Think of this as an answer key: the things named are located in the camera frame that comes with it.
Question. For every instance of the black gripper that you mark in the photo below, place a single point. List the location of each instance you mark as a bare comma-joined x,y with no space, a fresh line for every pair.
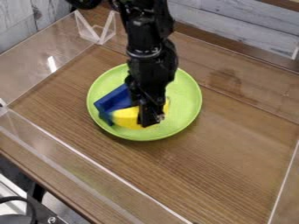
153,64

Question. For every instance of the yellow toy banana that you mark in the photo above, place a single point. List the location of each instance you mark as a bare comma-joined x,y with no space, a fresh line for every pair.
126,118

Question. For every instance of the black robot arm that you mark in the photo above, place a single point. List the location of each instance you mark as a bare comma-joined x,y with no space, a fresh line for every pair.
147,21

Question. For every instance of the green round plate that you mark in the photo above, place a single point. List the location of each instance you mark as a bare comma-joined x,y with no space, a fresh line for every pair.
182,108

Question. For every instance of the blue plastic block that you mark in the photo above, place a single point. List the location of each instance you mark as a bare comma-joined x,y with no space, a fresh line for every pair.
115,100

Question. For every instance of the clear acrylic corner bracket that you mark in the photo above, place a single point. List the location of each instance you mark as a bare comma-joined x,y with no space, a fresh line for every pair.
95,33

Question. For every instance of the black metal table bracket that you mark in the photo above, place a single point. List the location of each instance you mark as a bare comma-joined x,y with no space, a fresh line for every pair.
46,216

